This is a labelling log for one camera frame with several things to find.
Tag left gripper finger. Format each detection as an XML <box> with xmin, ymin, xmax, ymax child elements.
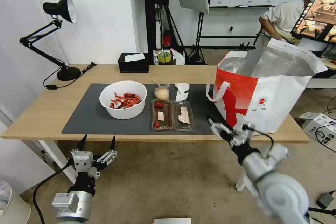
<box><xmin>70</xmin><ymin>134</ymin><xmax>88</xmax><ymax>157</ymax></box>
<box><xmin>95</xmin><ymin>135</ymin><xmax>118</xmax><ymax>173</ymax></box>

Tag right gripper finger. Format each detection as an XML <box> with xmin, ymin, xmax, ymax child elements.
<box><xmin>241</xmin><ymin>122</ymin><xmax>257</xmax><ymax>144</ymax></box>
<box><xmin>205</xmin><ymin>113</ymin><xmax>233</xmax><ymax>141</ymax></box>

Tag red and white takeout bag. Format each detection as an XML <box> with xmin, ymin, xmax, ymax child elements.
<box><xmin>206</xmin><ymin>38</ymin><xmax>329</xmax><ymax>136</ymax></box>

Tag grey desk mat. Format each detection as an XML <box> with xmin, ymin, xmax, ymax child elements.
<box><xmin>61</xmin><ymin>83</ymin><xmax>229</xmax><ymax>135</ymax></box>

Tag crumpled pale napkin piece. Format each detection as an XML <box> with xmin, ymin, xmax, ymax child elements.
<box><xmin>177</xmin><ymin>106</ymin><xmax>190</xmax><ymax>125</ymax></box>

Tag clear plastic clamshell container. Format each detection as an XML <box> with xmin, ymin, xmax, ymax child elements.
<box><xmin>150</xmin><ymin>99</ymin><xmax>196</xmax><ymax>133</ymax></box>

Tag white round bowl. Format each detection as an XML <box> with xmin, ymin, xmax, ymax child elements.
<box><xmin>99</xmin><ymin>80</ymin><xmax>148</xmax><ymax>120</ymax></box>

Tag crumpled white tissue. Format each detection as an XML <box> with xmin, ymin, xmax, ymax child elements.
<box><xmin>175</xmin><ymin>83</ymin><xmax>190</xmax><ymax>102</ymax></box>

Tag red crayfish shells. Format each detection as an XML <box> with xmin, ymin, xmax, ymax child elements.
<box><xmin>110</xmin><ymin>92</ymin><xmax>141</xmax><ymax>110</ymax></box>

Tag plastic-wrapped bread ball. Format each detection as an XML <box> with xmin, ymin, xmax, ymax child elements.
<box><xmin>154</xmin><ymin>84</ymin><xmax>172</xmax><ymax>101</ymax></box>

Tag white cardboard box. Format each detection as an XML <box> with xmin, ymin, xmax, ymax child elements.
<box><xmin>301</xmin><ymin>112</ymin><xmax>336</xmax><ymax>146</ymax></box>

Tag black desk lamp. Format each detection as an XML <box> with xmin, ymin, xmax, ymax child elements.
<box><xmin>19</xmin><ymin>0</ymin><xmax>82</xmax><ymax>82</ymax></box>

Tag white round bin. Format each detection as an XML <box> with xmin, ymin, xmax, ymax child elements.
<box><xmin>0</xmin><ymin>180</ymin><xmax>32</xmax><ymax>224</ymax></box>

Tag white robot front shell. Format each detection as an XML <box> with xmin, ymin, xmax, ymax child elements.
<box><xmin>153</xmin><ymin>217</ymin><xmax>193</xmax><ymax>224</ymax></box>

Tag yellow-green tape roll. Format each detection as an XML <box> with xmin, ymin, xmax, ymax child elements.
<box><xmin>157</xmin><ymin>51</ymin><xmax>172</xmax><ymax>65</ymax></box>

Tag black tissue box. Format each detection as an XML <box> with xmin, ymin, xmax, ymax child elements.
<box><xmin>118</xmin><ymin>52</ymin><xmax>150</xmax><ymax>73</ymax></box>

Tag grey power adapter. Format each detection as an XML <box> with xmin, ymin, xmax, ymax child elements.
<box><xmin>316</xmin><ymin>192</ymin><xmax>334</xmax><ymax>209</ymax></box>

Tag red canister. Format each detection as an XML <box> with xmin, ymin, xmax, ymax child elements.
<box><xmin>162</xmin><ymin>31</ymin><xmax>173</xmax><ymax>48</ymax></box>

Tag person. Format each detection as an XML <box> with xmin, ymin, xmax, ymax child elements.
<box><xmin>258</xmin><ymin>0</ymin><xmax>332</xmax><ymax>51</ymax></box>

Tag black light stand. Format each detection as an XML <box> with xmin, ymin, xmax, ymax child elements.
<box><xmin>142</xmin><ymin>0</ymin><xmax>210</xmax><ymax>65</ymax></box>

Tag computer monitor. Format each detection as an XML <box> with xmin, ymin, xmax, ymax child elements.
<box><xmin>289</xmin><ymin>0</ymin><xmax>336</xmax><ymax>44</ymax></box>

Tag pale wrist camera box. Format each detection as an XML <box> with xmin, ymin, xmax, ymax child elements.
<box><xmin>73</xmin><ymin>152</ymin><xmax>94</xmax><ymax>173</ymax></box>
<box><xmin>233</xmin><ymin>132</ymin><xmax>249</xmax><ymax>146</ymax></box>

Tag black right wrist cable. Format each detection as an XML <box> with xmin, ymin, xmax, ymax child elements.
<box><xmin>249</xmin><ymin>127</ymin><xmax>275</xmax><ymax>159</ymax></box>

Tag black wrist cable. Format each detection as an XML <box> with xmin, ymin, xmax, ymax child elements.
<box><xmin>32</xmin><ymin>160</ymin><xmax>77</xmax><ymax>224</ymax></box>
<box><xmin>249</xmin><ymin>127</ymin><xmax>275</xmax><ymax>159</ymax></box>

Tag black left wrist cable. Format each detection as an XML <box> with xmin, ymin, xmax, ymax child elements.
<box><xmin>32</xmin><ymin>160</ymin><xmax>77</xmax><ymax>224</ymax></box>

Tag black lamp cord with switch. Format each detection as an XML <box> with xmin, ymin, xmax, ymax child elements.
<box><xmin>43</xmin><ymin>62</ymin><xmax>98</xmax><ymax>91</ymax></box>

